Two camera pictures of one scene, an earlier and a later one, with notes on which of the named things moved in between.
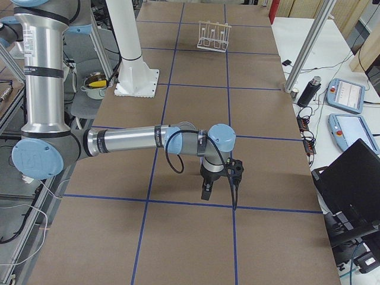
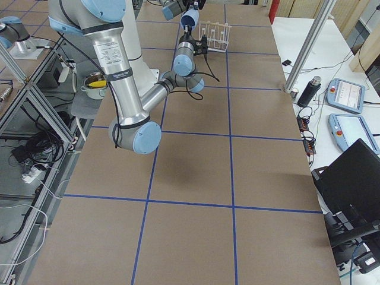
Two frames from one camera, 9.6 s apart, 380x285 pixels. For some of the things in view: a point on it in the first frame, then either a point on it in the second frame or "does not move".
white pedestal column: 136,78 does not move
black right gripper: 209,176 to 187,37
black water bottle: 309,92 does not move
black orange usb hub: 302,123 does not move
